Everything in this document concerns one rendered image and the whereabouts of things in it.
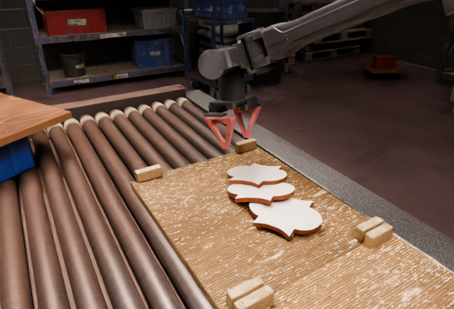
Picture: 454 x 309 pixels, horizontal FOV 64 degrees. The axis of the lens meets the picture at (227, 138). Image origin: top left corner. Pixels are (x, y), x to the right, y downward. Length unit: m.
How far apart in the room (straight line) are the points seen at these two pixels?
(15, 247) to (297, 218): 0.51
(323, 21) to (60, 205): 0.63
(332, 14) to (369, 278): 0.42
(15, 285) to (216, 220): 0.35
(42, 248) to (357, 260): 0.55
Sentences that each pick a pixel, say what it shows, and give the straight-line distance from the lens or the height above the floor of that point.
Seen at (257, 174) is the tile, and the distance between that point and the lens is 0.80.
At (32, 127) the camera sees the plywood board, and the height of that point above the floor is 1.04.
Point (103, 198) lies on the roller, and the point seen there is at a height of 0.91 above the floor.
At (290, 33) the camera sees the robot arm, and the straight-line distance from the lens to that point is 0.68.
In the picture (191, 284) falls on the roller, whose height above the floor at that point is 0.92.
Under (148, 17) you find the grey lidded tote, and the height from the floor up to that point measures 0.78.
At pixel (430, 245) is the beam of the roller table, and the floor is 0.92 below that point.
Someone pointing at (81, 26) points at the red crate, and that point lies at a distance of 4.69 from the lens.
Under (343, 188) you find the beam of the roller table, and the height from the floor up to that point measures 0.91.
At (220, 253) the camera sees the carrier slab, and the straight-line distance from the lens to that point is 0.65.
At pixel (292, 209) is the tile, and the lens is 0.72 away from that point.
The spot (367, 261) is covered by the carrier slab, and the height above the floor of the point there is 0.94.
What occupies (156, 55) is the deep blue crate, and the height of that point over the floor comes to 0.30.
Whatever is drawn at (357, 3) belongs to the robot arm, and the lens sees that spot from 0.62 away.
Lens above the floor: 1.38
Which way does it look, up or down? 26 degrees down
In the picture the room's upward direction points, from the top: straight up
